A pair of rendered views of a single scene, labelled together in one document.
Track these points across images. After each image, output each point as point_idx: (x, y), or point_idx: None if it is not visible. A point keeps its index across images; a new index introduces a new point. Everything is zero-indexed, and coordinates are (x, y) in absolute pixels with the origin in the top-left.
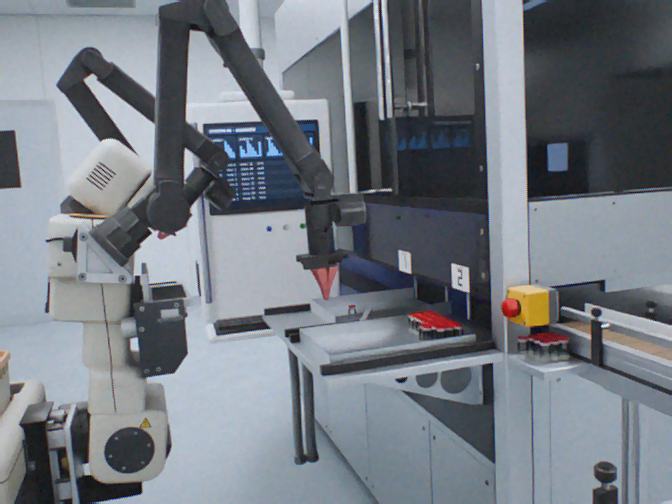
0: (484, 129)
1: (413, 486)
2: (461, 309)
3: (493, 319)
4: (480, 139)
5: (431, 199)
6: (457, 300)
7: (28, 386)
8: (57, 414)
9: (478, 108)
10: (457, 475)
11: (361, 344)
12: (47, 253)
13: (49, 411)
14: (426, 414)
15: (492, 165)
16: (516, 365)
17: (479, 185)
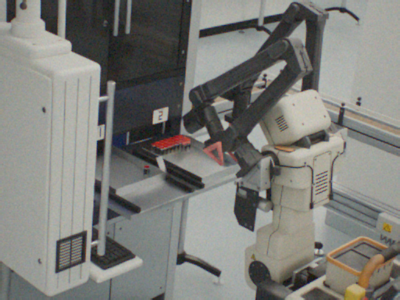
0: (187, 31)
1: (87, 287)
2: (118, 142)
3: (183, 124)
4: (183, 37)
5: (137, 79)
6: (114, 139)
7: (303, 289)
8: (316, 264)
9: (184, 21)
10: (141, 230)
11: (195, 167)
12: (342, 158)
13: (319, 265)
14: (112, 221)
15: (192, 48)
16: (194, 137)
17: (180, 61)
